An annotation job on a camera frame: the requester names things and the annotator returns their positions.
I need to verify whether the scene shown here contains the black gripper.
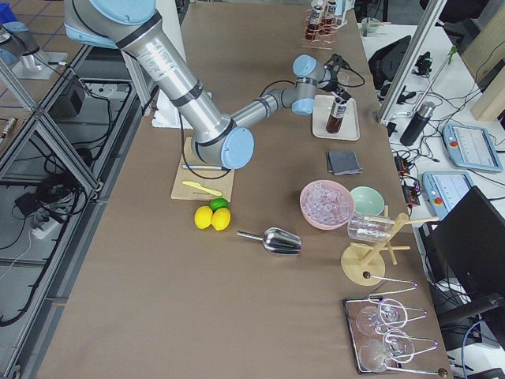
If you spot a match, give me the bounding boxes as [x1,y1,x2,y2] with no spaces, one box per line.
[324,69,352,103]

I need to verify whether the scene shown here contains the tea bottle white cap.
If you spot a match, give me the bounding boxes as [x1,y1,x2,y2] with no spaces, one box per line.
[305,0,324,41]
[320,0,337,36]
[326,101,346,133]

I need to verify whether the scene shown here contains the copper wire bottle basket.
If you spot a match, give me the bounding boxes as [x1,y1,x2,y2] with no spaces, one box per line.
[302,0,342,50]

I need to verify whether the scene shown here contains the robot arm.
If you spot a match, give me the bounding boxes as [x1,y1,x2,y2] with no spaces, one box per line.
[64,1,350,169]

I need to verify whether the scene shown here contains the clear wine glass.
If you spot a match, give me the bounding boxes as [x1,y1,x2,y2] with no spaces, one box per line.
[336,71,350,92]

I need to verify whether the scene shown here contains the cream rabbit tray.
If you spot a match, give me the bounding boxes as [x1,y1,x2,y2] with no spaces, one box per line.
[312,93,361,141]

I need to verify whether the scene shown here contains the black equipment beside table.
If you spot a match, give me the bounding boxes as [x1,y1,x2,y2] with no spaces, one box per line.
[368,36,411,90]

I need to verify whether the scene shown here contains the grey folded cloth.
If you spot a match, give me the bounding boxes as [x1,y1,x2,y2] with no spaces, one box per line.
[327,150,362,175]

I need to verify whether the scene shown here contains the black thermos steel cap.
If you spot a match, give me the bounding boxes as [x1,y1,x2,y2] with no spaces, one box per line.
[400,101,436,146]

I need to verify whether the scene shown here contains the green bowl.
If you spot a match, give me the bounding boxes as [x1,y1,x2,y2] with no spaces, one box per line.
[350,186,385,216]

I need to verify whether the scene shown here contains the pink bowl with ice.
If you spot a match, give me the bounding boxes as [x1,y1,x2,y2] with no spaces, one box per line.
[299,180,354,231]

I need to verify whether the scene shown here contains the clear glass jar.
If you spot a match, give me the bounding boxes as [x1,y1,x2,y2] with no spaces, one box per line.
[347,214,394,242]

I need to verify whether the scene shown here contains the blue teach pendant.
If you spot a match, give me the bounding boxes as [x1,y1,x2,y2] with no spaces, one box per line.
[421,171,474,220]
[443,123,503,172]

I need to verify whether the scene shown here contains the steel ice scoop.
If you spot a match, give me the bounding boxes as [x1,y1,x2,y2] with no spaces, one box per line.
[237,227,302,256]

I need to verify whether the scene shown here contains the steel muddler black tip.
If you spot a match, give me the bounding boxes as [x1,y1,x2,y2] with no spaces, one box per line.
[180,163,228,171]

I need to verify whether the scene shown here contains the green lime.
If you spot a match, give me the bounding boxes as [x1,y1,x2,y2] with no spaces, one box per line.
[209,197,228,212]

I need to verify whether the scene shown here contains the round wooden stand base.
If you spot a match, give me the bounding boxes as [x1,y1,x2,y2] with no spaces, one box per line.
[341,213,440,286]

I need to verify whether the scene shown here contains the yellow lemon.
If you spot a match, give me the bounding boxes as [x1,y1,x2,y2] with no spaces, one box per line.
[211,208,231,231]
[193,205,214,230]

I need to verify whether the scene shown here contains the yellow plastic knife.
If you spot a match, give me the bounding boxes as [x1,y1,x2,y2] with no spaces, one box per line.
[182,181,223,197]

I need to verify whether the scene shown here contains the bamboo cutting board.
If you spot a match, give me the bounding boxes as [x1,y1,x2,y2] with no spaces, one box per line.
[170,137,234,201]

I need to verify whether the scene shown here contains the black monitor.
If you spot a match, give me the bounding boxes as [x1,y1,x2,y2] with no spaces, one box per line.
[419,186,504,341]

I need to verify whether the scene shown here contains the hanging wine glass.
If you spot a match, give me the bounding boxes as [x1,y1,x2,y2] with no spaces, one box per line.
[356,298,407,336]
[358,330,414,373]

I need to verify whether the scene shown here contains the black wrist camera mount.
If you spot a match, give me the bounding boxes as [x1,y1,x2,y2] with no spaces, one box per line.
[324,54,350,72]

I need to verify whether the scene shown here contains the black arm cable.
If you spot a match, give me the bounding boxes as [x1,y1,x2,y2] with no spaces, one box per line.
[179,58,366,181]

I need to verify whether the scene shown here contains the aluminium frame post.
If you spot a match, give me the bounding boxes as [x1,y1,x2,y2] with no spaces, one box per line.
[376,0,447,126]

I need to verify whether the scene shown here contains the steel wire glass holder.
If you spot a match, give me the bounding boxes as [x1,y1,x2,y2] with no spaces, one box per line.
[356,292,448,377]

